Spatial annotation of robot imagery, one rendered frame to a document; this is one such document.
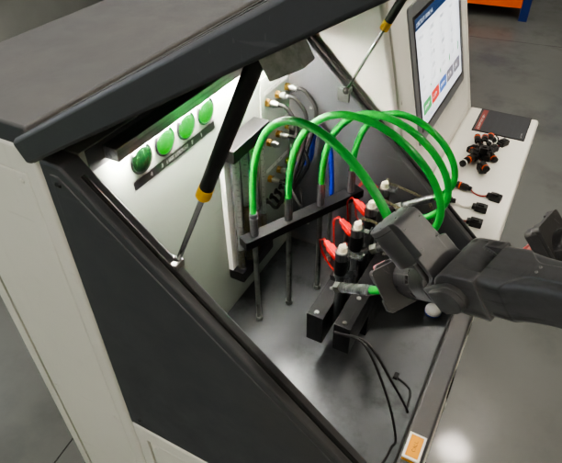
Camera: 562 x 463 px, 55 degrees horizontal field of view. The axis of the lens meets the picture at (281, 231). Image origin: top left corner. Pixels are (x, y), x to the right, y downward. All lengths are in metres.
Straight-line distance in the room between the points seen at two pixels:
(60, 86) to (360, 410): 0.83
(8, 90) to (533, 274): 0.73
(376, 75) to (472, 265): 0.71
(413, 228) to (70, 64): 0.59
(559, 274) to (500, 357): 1.91
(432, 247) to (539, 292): 0.15
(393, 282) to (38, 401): 1.84
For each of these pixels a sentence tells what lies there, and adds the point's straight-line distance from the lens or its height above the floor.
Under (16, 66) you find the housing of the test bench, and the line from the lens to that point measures 0.97.
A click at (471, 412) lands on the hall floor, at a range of 2.26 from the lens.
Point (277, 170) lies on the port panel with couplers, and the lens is 1.33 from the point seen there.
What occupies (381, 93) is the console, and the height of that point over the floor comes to 1.30.
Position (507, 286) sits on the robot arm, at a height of 1.46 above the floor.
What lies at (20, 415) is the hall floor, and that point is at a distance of 2.37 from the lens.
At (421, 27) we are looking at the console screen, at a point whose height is 1.38.
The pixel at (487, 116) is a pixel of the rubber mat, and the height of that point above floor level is 0.98.
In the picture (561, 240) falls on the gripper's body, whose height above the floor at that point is 1.33.
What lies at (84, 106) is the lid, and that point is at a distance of 0.63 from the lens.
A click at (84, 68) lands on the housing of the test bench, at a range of 0.92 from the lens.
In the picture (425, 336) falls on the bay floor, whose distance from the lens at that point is 1.33.
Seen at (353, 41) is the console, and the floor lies 1.40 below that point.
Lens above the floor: 1.84
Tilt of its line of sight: 40 degrees down
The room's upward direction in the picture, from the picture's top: 1 degrees counter-clockwise
